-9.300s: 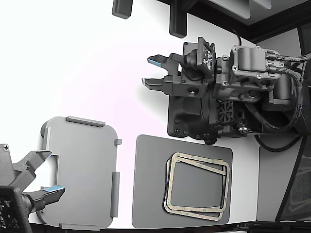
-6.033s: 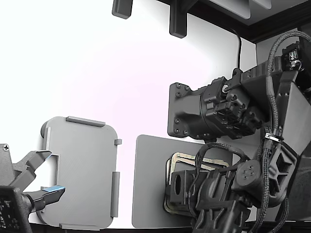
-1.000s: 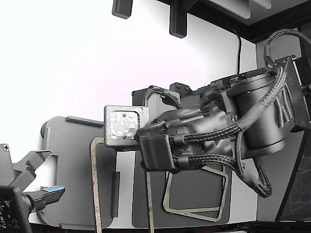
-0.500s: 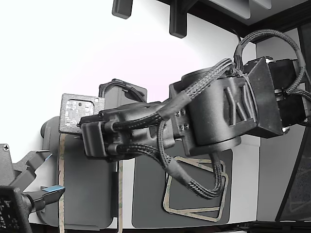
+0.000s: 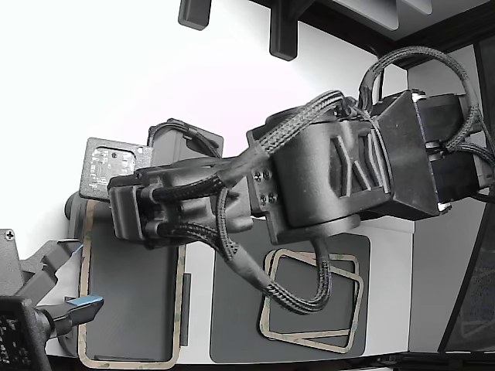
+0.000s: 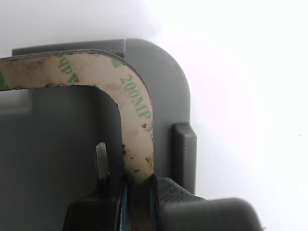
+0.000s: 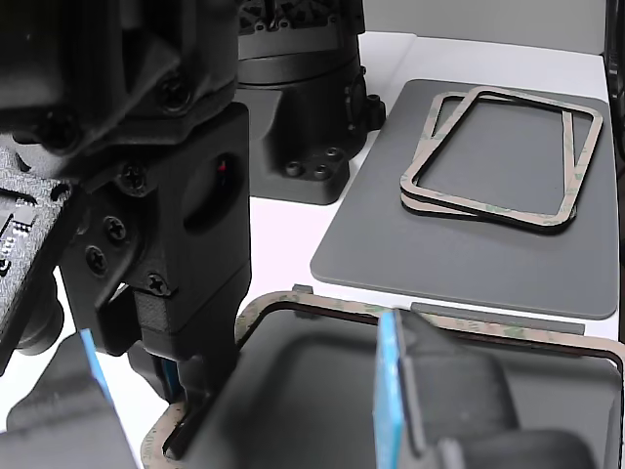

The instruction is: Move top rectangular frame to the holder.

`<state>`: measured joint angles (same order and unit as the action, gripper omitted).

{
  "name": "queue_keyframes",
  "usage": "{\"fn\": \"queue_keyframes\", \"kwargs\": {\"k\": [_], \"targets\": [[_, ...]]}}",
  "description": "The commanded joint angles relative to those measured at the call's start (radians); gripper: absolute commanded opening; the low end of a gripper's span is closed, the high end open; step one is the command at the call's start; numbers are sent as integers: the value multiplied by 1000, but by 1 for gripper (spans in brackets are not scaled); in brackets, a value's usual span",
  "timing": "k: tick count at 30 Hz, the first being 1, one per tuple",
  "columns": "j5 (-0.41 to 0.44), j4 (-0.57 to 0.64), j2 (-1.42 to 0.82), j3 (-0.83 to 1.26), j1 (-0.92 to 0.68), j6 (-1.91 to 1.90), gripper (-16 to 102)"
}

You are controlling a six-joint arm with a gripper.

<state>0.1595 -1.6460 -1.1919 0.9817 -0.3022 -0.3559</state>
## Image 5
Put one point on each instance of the large light grey panel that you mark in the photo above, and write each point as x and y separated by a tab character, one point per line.
371	9

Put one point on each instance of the black enclosure frame rail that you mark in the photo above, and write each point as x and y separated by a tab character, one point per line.
444	23

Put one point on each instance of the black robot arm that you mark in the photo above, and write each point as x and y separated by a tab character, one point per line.
309	185

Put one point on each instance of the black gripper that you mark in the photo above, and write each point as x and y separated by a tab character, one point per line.
123	208

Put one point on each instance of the dark tall block bracket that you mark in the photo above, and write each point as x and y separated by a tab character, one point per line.
284	35

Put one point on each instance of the small light grey panel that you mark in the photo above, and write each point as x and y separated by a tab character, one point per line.
419	4

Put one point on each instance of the beige adhesive rectangular frame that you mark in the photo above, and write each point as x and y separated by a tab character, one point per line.
328	346
86	278
309	254

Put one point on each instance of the grey block bracket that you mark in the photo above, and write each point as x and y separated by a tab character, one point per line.
193	13

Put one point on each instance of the grey rectangular frame holder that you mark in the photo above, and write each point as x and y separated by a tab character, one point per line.
131	301

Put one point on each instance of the grey flat base plate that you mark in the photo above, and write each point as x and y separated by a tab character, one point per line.
232	309

